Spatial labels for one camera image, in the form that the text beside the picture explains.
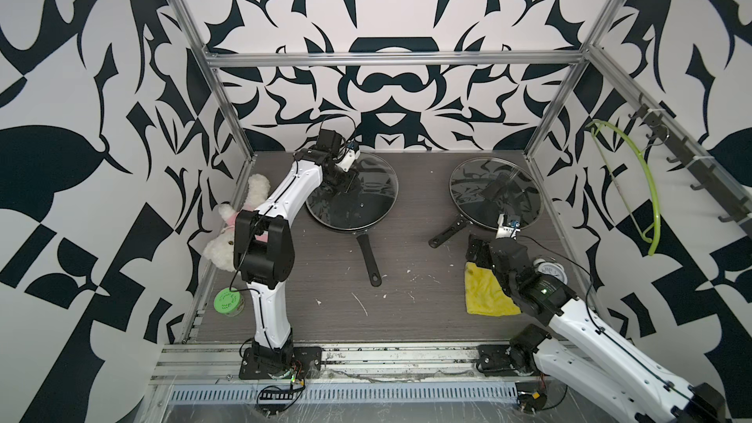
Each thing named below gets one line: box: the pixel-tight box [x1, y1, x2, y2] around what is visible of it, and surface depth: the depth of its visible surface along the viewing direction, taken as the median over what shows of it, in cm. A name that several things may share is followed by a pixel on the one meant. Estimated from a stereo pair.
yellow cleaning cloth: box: [464, 261, 521, 318], surface depth 85 cm
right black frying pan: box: [429, 156, 545, 249], surface depth 113 cm
